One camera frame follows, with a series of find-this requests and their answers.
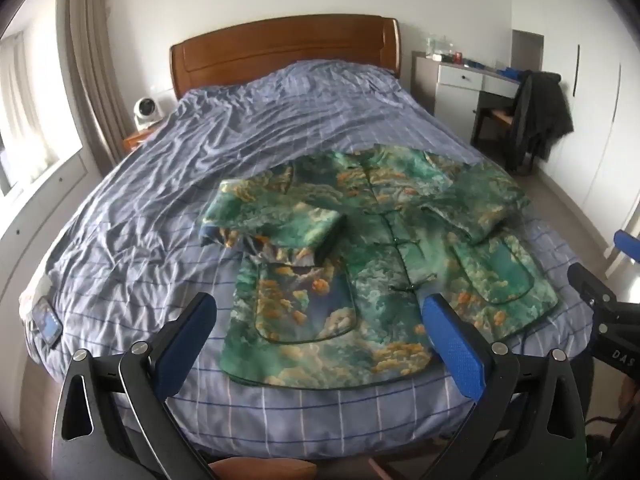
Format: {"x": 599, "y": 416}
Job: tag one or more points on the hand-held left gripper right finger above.
{"x": 452, "y": 347}

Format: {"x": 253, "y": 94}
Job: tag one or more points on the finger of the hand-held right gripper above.
{"x": 590, "y": 281}
{"x": 628, "y": 246}

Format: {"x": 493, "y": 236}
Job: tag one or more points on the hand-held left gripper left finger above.
{"x": 185, "y": 345}

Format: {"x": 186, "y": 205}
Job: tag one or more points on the green floral padded jacket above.
{"x": 380, "y": 270}

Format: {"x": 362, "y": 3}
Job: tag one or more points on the white wardrobe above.
{"x": 600, "y": 110}

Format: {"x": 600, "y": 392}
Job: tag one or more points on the smartphone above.
{"x": 46, "y": 324}

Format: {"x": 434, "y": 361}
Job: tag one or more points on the wooden bed footboard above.
{"x": 265, "y": 472}

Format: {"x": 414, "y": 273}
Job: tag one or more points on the black coat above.
{"x": 542, "y": 110}

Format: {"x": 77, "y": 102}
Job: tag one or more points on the bed with blue checked sheet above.
{"x": 210, "y": 160}

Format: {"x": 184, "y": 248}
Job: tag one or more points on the dark wooden chair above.
{"x": 492, "y": 115}

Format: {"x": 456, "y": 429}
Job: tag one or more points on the wooden nightstand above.
{"x": 137, "y": 140}

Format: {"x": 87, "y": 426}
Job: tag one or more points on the white desk with drawer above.
{"x": 455, "y": 95}

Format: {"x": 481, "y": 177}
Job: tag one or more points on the white desk fan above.
{"x": 147, "y": 111}

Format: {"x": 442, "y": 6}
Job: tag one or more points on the red can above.
{"x": 457, "y": 57}

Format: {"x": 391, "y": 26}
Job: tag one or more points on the clear glass jars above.
{"x": 435, "y": 46}

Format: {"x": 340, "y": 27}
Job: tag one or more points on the window with sheer curtain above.
{"x": 25, "y": 110}

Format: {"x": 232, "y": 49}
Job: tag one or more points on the beige curtain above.
{"x": 97, "y": 70}

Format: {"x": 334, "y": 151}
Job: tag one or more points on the wooden headboard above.
{"x": 280, "y": 50}

